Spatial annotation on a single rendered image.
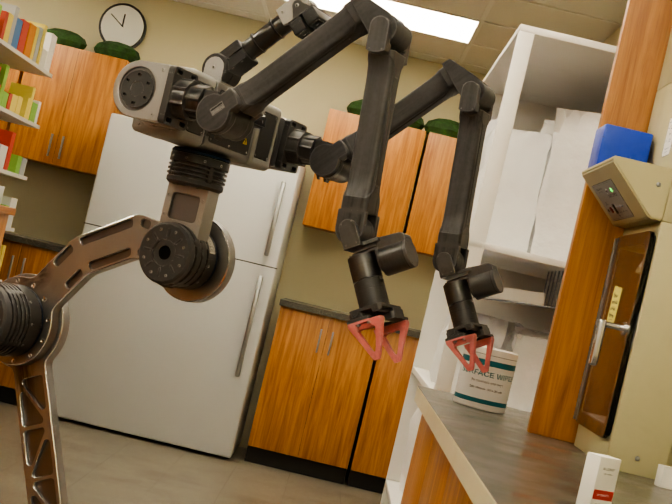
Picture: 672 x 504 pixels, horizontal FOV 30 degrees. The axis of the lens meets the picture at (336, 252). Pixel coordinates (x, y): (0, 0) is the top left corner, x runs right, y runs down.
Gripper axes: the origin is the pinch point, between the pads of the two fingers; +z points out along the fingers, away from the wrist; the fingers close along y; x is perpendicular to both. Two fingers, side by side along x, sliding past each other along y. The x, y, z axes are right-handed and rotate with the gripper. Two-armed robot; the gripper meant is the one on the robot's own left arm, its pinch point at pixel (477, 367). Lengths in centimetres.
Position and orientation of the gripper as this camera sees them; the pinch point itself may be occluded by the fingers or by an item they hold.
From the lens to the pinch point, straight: 278.1
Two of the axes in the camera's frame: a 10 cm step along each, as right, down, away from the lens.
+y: 4.3, 1.2, 8.9
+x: -8.7, 3.1, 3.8
